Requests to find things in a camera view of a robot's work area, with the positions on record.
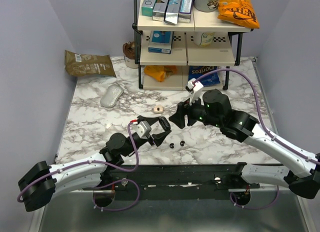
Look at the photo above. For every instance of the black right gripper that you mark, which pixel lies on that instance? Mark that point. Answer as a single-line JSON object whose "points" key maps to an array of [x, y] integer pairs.
{"points": [[182, 109]]}

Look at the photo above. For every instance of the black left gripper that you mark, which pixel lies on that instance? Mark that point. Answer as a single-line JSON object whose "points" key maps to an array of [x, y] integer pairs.
{"points": [[158, 139]]}

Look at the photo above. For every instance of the beige earbud charging case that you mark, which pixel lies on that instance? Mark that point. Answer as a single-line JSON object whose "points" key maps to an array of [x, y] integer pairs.
{"points": [[158, 109]]}

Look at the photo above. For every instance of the black earbud charging case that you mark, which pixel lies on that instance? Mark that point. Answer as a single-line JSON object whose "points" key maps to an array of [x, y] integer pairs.
{"points": [[164, 123]]}

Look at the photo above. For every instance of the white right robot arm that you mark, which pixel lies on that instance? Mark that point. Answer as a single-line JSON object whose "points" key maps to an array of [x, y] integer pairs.
{"points": [[299, 169]]}

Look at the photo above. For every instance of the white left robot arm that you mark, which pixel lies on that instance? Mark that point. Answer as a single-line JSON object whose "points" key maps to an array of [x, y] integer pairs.
{"points": [[44, 182]]}

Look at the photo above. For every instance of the blue Doritos bag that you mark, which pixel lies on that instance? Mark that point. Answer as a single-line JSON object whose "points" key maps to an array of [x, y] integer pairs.
{"points": [[195, 72]]}

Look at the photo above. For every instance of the orange snack bag bottom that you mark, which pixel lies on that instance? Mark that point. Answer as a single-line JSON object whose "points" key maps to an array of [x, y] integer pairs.
{"points": [[160, 72]]}

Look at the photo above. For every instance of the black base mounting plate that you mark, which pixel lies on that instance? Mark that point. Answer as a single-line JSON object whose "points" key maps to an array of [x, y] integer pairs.
{"points": [[176, 182]]}

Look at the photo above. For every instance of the three-tier beige shelf rack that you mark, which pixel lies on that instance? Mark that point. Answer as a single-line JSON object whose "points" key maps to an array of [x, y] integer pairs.
{"points": [[224, 51]]}

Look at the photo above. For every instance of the blue box middle shelf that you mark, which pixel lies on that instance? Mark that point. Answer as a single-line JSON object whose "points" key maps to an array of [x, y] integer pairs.
{"points": [[160, 42]]}

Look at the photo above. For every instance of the brown lidded cup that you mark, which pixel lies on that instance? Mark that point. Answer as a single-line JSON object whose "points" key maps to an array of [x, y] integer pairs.
{"points": [[128, 50]]}

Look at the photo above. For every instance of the blue white toothpaste box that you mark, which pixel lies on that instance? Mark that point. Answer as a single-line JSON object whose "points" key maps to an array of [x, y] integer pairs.
{"points": [[185, 11]]}

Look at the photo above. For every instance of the brown snack bag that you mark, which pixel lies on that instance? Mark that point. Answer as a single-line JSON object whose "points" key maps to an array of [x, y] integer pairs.
{"points": [[79, 65]]}

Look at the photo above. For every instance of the teal toothpaste box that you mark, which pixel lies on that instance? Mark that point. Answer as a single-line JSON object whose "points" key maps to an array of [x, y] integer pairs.
{"points": [[147, 7]]}

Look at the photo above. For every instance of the silver blue toothpaste box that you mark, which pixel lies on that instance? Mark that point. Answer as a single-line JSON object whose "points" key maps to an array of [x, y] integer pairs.
{"points": [[172, 12]]}

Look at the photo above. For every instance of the white printed mug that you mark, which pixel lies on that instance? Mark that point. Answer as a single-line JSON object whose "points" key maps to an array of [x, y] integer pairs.
{"points": [[206, 5]]}

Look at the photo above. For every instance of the orange chips bag top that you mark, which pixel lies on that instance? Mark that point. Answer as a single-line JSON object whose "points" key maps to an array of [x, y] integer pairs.
{"points": [[238, 12]]}

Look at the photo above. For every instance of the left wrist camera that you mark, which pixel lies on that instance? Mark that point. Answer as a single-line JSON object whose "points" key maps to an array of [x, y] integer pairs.
{"points": [[142, 125]]}

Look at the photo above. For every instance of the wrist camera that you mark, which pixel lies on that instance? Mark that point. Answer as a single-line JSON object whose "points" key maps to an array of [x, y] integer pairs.
{"points": [[142, 125], [194, 87]]}

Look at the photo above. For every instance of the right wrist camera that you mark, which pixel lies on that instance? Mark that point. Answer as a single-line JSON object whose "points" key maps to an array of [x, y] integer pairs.
{"points": [[194, 87]]}

